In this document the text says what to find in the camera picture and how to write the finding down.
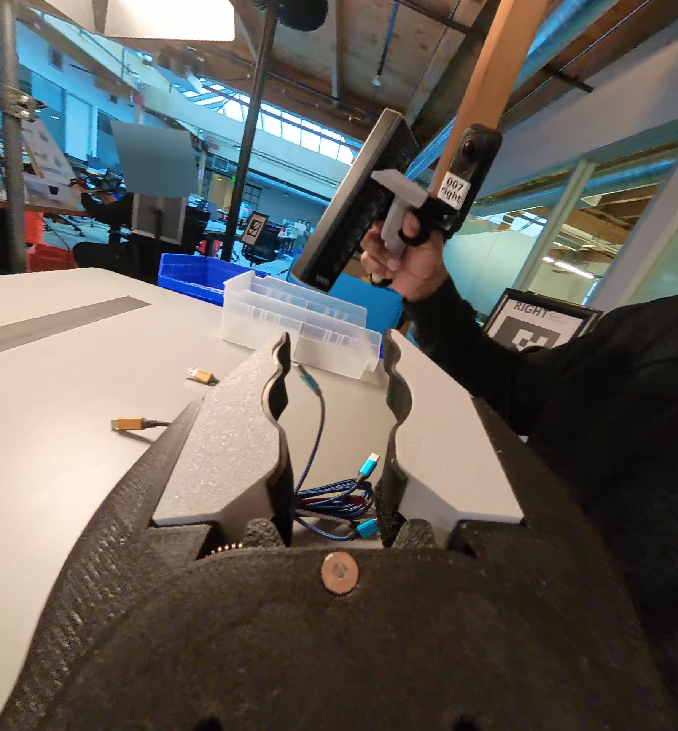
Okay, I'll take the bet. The bundle of braided cables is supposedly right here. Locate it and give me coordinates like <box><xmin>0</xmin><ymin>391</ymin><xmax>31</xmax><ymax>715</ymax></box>
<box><xmin>292</xmin><ymin>364</ymin><xmax>381</xmax><ymax>542</ymax></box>

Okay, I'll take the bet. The large blue plastic bin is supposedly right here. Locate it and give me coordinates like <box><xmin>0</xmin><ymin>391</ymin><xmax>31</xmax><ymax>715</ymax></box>
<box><xmin>158</xmin><ymin>253</ymin><xmax>272</xmax><ymax>292</ymax></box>

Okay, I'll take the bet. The orange cone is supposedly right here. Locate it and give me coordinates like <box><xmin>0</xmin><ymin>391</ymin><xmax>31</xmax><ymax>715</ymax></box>
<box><xmin>25</xmin><ymin>211</ymin><xmax>78</xmax><ymax>273</ymax></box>

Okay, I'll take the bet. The clear plastic organizer box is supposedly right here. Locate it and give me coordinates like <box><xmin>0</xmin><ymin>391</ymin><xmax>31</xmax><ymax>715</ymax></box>
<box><xmin>221</xmin><ymin>270</ymin><xmax>384</xmax><ymax>379</ymax></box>

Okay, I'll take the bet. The computer monitor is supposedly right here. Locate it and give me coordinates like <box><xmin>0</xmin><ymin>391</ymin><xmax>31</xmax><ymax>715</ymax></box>
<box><xmin>131</xmin><ymin>193</ymin><xmax>189</xmax><ymax>245</ymax></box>

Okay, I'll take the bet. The printed poster sign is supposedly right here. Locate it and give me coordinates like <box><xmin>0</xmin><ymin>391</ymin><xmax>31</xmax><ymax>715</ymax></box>
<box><xmin>21</xmin><ymin>119</ymin><xmax>76</xmax><ymax>185</ymax></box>

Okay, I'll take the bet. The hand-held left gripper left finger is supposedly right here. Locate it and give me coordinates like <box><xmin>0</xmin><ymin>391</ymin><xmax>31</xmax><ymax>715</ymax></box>
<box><xmin>151</xmin><ymin>331</ymin><xmax>295</xmax><ymax>546</ymax></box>

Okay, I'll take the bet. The person's right hand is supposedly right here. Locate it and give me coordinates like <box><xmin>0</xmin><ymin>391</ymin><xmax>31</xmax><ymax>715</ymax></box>
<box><xmin>360</xmin><ymin>220</ymin><xmax>452</xmax><ymax>303</ymax></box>

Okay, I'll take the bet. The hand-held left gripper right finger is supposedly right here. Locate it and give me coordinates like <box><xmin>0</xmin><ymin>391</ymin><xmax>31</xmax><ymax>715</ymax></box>
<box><xmin>375</xmin><ymin>329</ymin><xmax>525</xmax><ymax>546</ymax></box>

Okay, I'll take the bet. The metal pole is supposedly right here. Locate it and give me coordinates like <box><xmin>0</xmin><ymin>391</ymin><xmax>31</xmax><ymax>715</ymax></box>
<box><xmin>0</xmin><ymin>0</ymin><xmax>37</xmax><ymax>276</ymax></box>

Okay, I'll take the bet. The person's right forearm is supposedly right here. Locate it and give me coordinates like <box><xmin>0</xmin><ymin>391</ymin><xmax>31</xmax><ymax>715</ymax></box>
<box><xmin>401</xmin><ymin>274</ymin><xmax>602</xmax><ymax>441</ymax></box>

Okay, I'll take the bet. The long black usb hub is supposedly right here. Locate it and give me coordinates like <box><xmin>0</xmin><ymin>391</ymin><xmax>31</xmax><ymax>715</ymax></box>
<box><xmin>290</xmin><ymin>109</ymin><xmax>421</xmax><ymax>292</ymax></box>

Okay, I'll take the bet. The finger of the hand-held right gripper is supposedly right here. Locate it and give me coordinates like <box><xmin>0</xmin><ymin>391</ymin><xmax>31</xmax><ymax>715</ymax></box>
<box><xmin>370</xmin><ymin>169</ymin><xmax>430</xmax><ymax>201</ymax></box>

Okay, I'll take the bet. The white light panel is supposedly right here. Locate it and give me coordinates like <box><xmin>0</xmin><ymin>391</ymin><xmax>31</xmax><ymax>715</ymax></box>
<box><xmin>92</xmin><ymin>0</ymin><xmax>237</xmax><ymax>43</ymax></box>

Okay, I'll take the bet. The framed black white marker sign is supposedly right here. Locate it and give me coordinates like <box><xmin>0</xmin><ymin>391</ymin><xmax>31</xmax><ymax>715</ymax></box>
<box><xmin>483</xmin><ymin>288</ymin><xmax>603</xmax><ymax>353</ymax></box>

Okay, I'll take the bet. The black cable orange plug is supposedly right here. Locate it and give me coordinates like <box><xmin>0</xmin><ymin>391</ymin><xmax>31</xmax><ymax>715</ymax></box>
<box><xmin>111</xmin><ymin>367</ymin><xmax>221</xmax><ymax>443</ymax></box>

